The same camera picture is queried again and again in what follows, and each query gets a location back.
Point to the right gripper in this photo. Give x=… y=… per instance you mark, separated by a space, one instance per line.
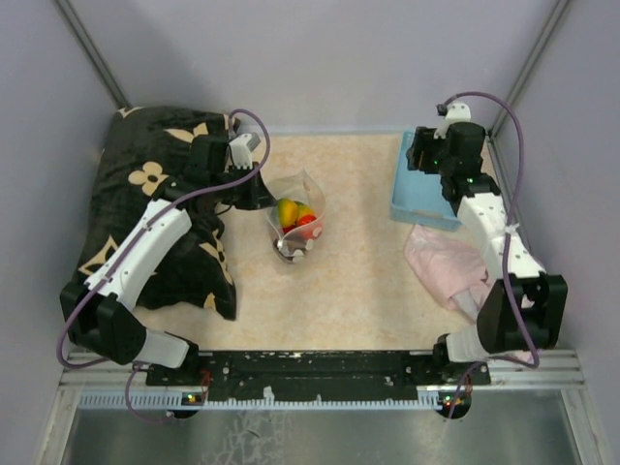
x=424 y=141

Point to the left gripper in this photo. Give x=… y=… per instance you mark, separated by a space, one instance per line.
x=258 y=194

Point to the green orange toy mango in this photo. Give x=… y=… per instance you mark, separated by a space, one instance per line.
x=286 y=212

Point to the clear dotted zip bag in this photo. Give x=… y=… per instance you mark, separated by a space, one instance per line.
x=299 y=187

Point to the dark brown toy fruit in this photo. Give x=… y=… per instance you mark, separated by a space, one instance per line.
x=290 y=250

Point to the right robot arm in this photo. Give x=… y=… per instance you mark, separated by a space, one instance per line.
x=515 y=306

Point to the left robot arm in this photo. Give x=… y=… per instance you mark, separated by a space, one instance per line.
x=98 y=312

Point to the blue plastic basket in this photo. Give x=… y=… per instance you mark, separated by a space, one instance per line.
x=431 y=200

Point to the pink cloth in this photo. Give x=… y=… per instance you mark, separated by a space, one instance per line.
x=456 y=276

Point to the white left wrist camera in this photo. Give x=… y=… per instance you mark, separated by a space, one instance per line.
x=242 y=148

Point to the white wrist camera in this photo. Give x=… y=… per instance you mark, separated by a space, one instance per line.
x=451 y=113
x=242 y=148

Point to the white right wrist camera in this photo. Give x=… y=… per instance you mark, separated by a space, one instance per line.
x=451 y=113

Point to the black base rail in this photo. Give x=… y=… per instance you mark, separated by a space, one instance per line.
x=306 y=376

